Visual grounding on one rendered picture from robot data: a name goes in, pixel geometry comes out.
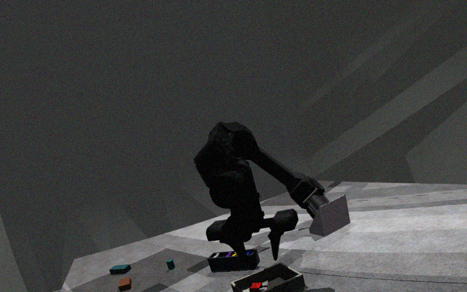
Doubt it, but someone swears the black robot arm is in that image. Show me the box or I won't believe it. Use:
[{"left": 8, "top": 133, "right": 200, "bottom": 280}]
[{"left": 194, "top": 121, "right": 329, "bottom": 243}]

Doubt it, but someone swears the small teal block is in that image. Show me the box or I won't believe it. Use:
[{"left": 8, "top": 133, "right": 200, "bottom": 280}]
[{"left": 167, "top": 260, "right": 175, "bottom": 269}]

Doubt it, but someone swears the orange-brown rectangular block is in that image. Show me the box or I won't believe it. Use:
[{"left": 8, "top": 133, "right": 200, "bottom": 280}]
[{"left": 119, "top": 277, "right": 131, "bottom": 291}]

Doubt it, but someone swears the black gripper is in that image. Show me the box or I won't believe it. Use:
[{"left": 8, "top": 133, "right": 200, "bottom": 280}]
[{"left": 206, "top": 190, "right": 299, "bottom": 264}]

